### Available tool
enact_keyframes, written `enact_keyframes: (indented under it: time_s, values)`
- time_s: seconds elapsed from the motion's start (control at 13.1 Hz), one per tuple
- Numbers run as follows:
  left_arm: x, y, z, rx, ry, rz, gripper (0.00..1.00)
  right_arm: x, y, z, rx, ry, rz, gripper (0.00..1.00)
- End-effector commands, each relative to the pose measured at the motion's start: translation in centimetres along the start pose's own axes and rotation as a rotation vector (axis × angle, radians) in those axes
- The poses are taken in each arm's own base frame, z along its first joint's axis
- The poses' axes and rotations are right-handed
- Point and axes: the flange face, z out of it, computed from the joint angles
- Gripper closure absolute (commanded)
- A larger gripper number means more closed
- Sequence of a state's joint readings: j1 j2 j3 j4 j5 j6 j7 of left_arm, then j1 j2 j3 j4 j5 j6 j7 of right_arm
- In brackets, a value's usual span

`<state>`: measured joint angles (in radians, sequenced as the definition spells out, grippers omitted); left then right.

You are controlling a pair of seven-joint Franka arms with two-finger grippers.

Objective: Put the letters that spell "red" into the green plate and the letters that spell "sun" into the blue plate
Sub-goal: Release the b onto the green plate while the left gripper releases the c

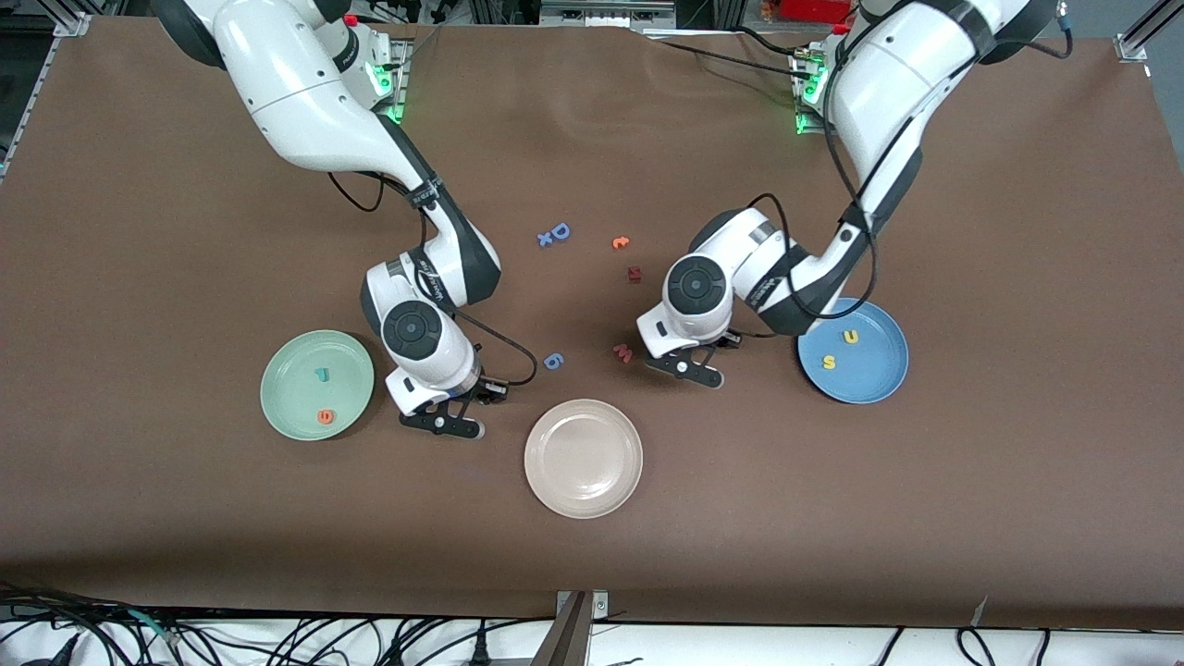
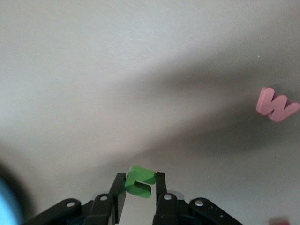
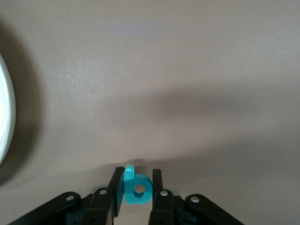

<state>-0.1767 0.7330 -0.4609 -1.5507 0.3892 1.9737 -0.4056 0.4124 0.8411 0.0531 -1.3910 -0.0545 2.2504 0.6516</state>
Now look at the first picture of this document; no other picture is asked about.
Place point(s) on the blue foam letter D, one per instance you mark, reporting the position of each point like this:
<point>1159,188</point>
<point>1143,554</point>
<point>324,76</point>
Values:
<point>567,232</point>

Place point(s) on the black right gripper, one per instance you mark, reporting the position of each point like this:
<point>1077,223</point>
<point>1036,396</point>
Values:
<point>485,392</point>

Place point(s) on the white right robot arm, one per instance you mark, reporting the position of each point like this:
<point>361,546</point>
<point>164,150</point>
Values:
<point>296,102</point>

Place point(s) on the blue foam letter g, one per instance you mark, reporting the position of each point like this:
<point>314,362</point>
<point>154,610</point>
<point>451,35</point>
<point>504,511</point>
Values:
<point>552,361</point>

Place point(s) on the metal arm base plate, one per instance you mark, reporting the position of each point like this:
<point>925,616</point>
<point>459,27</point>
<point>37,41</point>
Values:
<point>807,125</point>
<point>400,83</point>

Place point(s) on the brown table cover sheet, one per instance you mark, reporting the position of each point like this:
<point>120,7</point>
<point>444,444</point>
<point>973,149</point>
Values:
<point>592,139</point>

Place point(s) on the red box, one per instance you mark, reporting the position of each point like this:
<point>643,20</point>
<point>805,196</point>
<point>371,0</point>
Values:
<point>814,9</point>

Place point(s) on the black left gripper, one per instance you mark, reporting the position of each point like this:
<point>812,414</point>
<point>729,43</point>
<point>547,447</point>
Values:
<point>725,339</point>

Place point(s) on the beige plate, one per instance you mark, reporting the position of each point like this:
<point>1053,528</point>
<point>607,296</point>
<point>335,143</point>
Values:
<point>583,458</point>

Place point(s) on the grey power strip box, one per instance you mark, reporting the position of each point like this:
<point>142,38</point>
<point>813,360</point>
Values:
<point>601,14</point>

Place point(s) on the blue plate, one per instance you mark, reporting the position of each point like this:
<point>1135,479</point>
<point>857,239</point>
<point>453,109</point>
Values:
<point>879,370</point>

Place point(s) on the white tape scrap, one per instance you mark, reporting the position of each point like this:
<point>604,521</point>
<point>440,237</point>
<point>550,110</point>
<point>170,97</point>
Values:
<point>980,610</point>

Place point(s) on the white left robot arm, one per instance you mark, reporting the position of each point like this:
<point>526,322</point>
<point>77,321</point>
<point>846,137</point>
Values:
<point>888,92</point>

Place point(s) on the metal table bracket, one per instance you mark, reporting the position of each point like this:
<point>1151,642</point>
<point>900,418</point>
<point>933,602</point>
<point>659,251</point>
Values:
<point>578,610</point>

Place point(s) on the pale green plate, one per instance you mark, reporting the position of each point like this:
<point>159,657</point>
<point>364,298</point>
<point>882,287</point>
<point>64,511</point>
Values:
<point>296,398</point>

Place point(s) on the aluminium frame profile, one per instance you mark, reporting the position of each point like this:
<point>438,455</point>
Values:
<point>72,25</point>
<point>1130,46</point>

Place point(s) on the pink foam letter w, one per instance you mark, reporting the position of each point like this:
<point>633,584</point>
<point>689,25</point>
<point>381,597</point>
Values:
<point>623,354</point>

